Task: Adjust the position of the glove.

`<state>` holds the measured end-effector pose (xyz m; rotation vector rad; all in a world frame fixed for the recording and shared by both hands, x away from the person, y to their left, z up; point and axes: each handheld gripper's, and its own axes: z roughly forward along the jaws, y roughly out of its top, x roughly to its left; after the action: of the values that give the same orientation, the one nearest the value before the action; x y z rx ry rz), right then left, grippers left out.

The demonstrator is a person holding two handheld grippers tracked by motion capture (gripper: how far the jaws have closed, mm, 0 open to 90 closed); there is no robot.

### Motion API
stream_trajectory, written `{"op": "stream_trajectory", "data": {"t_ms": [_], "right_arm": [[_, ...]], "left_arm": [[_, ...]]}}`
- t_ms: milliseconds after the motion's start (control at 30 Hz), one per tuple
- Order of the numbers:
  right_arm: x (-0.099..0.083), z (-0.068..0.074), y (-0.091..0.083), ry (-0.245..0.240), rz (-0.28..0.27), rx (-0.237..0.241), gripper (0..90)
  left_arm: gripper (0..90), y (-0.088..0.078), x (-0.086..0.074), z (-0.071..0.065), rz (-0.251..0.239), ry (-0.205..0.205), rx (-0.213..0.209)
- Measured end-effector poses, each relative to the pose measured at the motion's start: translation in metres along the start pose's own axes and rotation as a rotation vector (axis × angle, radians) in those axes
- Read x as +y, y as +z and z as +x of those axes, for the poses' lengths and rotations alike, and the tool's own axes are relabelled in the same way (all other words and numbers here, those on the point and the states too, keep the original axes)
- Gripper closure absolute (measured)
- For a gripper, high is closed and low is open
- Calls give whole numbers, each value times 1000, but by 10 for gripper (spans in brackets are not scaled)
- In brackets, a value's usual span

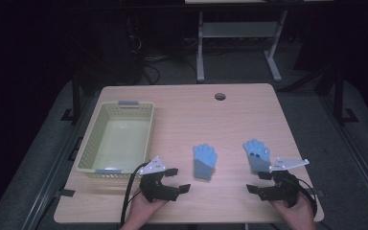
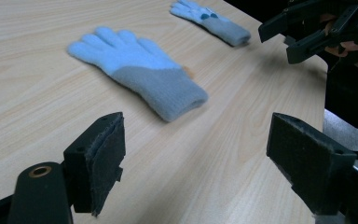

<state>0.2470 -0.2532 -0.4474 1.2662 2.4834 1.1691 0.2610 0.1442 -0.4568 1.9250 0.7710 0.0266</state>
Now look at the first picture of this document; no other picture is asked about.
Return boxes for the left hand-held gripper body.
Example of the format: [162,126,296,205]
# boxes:
[138,155,181,203]

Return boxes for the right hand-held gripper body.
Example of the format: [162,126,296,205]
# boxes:
[259,157,311,208]

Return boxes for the blue glove with grey cuff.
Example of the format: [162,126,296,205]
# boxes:
[192,143,219,182]
[242,138,271,174]

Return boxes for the pale yellow perforated plastic basket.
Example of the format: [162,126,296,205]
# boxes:
[76,100,155,179]

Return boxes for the person's left hand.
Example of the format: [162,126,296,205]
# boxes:
[121,192,167,230]

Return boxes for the person's right hand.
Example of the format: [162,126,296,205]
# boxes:
[269,195,317,230]

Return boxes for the black metal stand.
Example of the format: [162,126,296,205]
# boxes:
[329,61,360,127]
[60,71,84,125]

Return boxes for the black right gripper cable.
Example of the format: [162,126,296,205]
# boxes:
[295,177,319,219]

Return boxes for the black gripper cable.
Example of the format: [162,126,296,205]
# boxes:
[120,162,150,226]
[295,177,319,219]

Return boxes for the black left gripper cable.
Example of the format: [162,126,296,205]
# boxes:
[120,162,150,226]

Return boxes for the aluminium floor rail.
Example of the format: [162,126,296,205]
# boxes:
[319,95,368,222]
[21,95,94,230]

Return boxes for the cables on floor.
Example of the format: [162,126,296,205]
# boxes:
[127,33,199,85]

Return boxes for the white metal desk frame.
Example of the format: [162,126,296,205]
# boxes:
[195,9,289,83]

